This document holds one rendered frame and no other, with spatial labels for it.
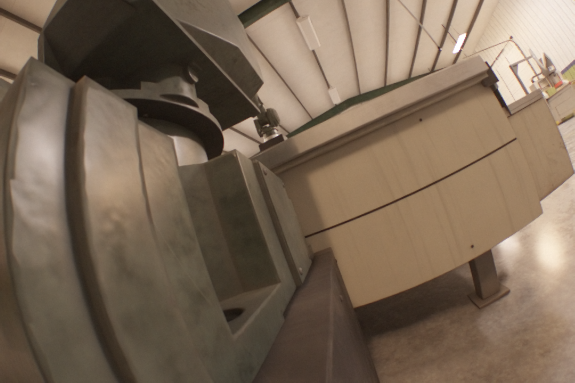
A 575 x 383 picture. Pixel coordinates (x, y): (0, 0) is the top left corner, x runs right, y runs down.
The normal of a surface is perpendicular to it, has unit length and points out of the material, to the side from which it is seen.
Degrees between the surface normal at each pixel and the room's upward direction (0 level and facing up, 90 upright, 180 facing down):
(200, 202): 90
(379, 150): 90
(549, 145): 90
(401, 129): 90
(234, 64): 145
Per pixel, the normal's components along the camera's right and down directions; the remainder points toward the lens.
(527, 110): -0.32, -0.14
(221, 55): 0.80, 0.52
